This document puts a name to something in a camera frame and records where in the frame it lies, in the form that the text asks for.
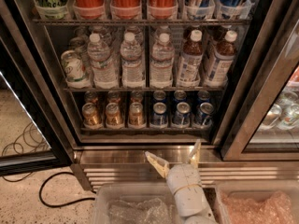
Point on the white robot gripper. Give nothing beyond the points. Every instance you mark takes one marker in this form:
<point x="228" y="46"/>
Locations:
<point x="183" y="177"/>

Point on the blue pepsi can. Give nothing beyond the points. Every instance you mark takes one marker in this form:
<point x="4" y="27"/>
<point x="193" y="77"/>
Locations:
<point x="159" y="115"/>
<point x="181" y="117"/>
<point x="159" y="97"/>
<point x="203" y="115"/>
<point x="180" y="96"/>
<point x="203" y="97"/>

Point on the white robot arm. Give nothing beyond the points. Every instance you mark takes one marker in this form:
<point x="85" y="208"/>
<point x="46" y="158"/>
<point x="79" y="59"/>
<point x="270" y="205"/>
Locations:
<point x="208" y="218"/>

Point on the gold can front right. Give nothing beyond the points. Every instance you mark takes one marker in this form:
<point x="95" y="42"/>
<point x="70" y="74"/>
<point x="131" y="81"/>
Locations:
<point x="136" y="115"/>

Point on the gold can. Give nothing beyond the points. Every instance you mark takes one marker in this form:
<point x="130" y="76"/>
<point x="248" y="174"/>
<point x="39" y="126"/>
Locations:
<point x="136" y="115"/>
<point x="92" y="118"/>
<point x="137" y="97"/>
<point x="114" y="117"/>
<point x="91" y="97"/>
<point x="114" y="97"/>

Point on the gold can front middle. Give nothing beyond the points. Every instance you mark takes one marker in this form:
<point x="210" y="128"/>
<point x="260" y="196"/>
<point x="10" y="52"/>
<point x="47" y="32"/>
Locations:
<point x="114" y="117"/>

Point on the gold can back right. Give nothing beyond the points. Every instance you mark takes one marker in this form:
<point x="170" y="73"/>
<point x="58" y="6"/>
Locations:
<point x="137" y="97"/>

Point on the steel fridge base grille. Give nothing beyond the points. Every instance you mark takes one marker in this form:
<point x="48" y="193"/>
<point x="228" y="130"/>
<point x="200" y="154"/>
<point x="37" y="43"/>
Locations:
<point x="94" y="168"/>

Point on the gold can back middle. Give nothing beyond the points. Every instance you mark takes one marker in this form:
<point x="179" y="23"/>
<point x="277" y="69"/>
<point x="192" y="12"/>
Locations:
<point x="114" y="97"/>

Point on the gold can front left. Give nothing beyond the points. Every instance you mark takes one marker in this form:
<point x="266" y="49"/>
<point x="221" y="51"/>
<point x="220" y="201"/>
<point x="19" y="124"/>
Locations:
<point x="92" y="118"/>

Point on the gold can back left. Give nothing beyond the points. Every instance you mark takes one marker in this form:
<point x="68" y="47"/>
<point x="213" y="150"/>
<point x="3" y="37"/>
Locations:
<point x="91" y="97"/>

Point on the green white soda can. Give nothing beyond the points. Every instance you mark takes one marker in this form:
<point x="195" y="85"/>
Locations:
<point x="76" y="75"/>

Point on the open glass fridge door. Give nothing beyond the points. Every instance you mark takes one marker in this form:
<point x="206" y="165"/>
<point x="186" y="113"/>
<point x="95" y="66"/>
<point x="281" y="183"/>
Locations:
<point x="28" y="143"/>

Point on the blue red can left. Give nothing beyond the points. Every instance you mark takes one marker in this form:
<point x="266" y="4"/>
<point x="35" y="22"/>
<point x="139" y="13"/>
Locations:
<point x="197" y="10"/>

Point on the red coca-cola can right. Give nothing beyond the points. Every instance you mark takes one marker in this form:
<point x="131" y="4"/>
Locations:
<point x="161" y="9"/>

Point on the red coca-cola can middle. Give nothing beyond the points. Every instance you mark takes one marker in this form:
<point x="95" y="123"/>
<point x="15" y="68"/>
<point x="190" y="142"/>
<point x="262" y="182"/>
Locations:
<point x="126" y="9"/>

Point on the clear plastic bin right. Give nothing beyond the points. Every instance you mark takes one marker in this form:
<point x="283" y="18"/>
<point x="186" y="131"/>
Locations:
<point x="258" y="202"/>

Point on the clear plastic bin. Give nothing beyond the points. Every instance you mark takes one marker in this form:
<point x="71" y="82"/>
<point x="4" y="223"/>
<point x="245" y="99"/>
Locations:
<point x="258" y="202"/>
<point x="135" y="203"/>

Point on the clear plastic bin left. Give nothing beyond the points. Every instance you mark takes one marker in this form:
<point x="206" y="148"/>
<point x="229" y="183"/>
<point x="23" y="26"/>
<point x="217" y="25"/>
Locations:
<point x="135" y="203"/>

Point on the brown tea bottle left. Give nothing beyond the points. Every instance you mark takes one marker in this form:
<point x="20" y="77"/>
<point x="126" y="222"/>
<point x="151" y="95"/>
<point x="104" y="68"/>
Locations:
<point x="190" y="59"/>

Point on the brown tea bottle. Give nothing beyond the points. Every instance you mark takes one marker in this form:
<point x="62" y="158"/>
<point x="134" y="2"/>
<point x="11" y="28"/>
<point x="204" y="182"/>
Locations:
<point x="190" y="59"/>
<point x="219" y="57"/>

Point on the clear water bottle middle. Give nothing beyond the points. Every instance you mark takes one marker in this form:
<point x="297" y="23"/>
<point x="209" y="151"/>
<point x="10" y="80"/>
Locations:
<point x="133" y="74"/>

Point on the clear water bottle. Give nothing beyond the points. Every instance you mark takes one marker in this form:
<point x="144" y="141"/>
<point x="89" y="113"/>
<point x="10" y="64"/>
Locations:
<point x="161" y="62"/>
<point x="102" y="63"/>
<point x="133" y="74"/>

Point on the clear water bottle right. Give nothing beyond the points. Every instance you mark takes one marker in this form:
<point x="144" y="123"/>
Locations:
<point x="161" y="62"/>

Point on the brown tea bottle right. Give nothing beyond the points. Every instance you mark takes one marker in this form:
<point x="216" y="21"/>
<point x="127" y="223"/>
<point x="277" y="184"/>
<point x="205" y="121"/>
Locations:
<point x="219" y="57"/>

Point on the clear water bottle left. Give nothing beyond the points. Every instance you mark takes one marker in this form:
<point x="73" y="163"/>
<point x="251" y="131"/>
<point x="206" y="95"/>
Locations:
<point x="102" y="63"/>

